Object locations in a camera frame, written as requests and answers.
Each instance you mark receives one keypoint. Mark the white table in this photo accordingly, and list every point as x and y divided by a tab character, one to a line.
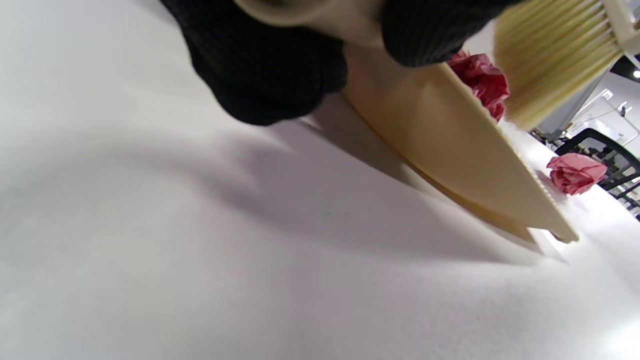
200	250

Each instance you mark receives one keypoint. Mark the pile of pink paper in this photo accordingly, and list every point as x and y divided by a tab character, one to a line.
482	80

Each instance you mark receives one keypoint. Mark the person's left hand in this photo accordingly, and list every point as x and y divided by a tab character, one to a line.
260	70

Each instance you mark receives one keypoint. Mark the beige plastic dustpan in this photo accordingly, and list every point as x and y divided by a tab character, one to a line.
450	150

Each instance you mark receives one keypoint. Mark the black chair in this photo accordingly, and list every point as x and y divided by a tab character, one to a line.
575	142

